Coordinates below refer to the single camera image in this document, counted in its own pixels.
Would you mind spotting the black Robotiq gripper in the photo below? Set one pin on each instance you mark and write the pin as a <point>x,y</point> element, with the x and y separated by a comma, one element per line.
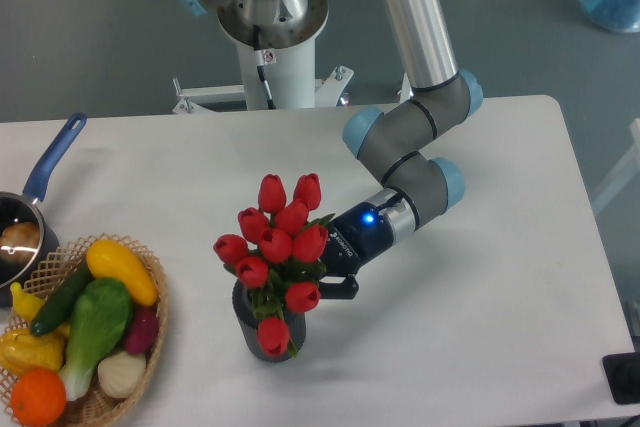
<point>354,238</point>

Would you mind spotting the red tulip bouquet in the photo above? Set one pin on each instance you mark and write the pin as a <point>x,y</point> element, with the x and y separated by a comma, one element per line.
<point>276,256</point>

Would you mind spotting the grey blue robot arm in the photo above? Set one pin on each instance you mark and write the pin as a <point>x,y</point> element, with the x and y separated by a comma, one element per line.
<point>389,144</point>

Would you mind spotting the dark grey ribbed vase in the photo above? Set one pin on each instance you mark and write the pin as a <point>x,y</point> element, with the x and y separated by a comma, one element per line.
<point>242,304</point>

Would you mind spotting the purple red onion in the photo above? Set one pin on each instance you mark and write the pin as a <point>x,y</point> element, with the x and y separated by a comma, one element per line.
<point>142,333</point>

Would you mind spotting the white garlic bulb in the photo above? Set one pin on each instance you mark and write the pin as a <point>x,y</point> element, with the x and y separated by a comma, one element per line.
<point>119,374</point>

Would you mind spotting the yellow squash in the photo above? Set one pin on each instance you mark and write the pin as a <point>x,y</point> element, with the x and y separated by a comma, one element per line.
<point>107,258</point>

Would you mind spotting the green bok choy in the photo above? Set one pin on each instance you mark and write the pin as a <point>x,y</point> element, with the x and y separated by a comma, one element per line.
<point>99,318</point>

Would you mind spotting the black device at edge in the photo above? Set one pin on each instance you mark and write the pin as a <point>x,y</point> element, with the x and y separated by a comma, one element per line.
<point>622,373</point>

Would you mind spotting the green cucumber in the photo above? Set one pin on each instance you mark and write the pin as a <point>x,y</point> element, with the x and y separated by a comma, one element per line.
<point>58,307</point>

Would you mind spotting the yellow banana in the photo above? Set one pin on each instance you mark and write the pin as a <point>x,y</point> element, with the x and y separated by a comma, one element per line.
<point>25,306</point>

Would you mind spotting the orange fruit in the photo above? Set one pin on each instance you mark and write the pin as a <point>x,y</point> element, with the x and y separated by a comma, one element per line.
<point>38,398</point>

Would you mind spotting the brown bread in pan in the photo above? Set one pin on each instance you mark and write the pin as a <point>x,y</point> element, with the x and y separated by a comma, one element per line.
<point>20,242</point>

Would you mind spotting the yellow orange gourd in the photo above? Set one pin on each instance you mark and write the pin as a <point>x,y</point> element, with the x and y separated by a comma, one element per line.
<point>22,352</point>

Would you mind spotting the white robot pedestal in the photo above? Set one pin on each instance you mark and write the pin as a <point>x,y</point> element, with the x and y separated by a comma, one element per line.
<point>275,42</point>

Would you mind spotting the white frame at right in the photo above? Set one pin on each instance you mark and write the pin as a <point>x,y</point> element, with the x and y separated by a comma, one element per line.
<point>619,176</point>

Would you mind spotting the blue handled saucepan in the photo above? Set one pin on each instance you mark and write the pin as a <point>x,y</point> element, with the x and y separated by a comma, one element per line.
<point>23,207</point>

